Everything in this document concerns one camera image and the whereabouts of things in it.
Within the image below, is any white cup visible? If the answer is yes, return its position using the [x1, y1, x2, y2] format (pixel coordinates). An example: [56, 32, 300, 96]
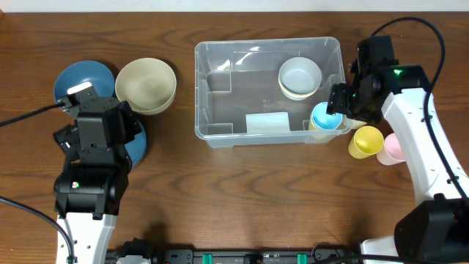
[344, 117, 367, 130]

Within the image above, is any light blue cup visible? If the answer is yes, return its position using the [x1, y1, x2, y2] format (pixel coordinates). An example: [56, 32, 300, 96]
[309, 102, 343, 131]

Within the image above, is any yellow cup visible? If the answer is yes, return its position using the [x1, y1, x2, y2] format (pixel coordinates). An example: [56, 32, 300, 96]
[309, 122, 336, 140]
[348, 125, 384, 159]

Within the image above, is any grey bowl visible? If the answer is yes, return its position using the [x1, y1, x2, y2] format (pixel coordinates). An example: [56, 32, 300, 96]
[278, 57, 322, 95]

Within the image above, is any white bowl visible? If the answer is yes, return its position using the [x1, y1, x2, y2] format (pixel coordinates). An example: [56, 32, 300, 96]
[281, 89, 314, 100]

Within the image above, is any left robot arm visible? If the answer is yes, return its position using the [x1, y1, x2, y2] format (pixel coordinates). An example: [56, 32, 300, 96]
[53, 82, 143, 263]

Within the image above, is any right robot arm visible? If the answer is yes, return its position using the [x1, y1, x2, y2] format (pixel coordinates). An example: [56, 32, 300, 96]
[327, 36, 468, 263]

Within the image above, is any dark blue plate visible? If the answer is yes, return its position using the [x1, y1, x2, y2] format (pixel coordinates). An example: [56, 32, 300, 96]
[125, 122, 147, 168]
[53, 60, 115, 101]

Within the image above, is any beige bowl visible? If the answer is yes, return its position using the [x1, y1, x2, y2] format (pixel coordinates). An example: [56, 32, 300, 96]
[114, 58, 177, 115]

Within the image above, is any pink cup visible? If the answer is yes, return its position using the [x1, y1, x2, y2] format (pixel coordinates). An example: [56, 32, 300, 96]
[377, 133, 405, 166]

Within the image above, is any clear plastic storage bin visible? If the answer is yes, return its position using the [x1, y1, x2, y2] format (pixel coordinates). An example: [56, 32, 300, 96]
[195, 37, 351, 148]

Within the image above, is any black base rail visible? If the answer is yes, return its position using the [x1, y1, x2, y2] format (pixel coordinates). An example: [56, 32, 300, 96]
[106, 237, 439, 264]

